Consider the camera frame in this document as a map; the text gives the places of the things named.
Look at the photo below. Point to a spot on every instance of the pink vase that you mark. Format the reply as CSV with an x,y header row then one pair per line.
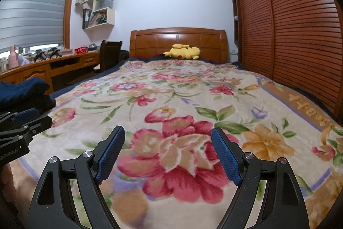
x,y
13,60

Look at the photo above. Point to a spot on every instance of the wooden window frame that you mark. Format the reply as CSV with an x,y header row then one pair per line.
x,y
70,3

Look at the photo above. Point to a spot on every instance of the wooden bed headboard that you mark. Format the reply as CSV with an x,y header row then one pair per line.
x,y
150,42

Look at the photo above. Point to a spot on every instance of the dark bag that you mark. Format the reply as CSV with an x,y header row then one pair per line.
x,y
125,54

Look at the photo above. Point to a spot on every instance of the black binder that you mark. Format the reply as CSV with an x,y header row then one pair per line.
x,y
85,18

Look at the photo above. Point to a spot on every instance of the wooden louvered wardrobe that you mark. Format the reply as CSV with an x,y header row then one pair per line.
x,y
294,30

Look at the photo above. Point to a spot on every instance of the small grey appliance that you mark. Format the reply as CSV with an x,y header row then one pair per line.
x,y
93,47

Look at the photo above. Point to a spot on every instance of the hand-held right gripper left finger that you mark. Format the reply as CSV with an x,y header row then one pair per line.
x,y
109,156

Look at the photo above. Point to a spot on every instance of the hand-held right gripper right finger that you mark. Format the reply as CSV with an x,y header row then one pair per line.
x,y
226,156

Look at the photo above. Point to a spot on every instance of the red basket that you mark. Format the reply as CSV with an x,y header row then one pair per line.
x,y
81,50

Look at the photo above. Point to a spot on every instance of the grey paper bag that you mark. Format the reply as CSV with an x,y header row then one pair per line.
x,y
103,2

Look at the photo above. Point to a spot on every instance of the white wall shelf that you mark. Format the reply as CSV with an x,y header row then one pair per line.
x,y
111,15

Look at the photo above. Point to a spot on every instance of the wooden desk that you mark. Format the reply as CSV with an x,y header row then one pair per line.
x,y
34,74

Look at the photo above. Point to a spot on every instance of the yellow plush toy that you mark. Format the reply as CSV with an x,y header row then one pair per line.
x,y
185,52

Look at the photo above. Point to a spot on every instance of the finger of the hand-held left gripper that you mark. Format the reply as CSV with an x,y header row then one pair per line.
x,y
25,115
37,124

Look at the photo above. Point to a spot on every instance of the grey window blind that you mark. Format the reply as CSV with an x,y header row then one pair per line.
x,y
32,9

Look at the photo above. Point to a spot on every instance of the navy blue suit jacket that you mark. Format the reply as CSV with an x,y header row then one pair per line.
x,y
21,89

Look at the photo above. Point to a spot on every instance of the wall power socket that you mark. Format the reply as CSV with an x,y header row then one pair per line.
x,y
233,51

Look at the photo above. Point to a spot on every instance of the row of leaning books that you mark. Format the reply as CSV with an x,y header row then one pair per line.
x,y
96,19

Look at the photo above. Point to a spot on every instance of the dark wooden chair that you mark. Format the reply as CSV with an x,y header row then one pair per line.
x,y
109,54

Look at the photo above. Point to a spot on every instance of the floral blanket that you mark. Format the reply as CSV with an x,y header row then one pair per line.
x,y
187,89

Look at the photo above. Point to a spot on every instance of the pale crumpled bag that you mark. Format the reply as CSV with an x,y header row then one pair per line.
x,y
24,60

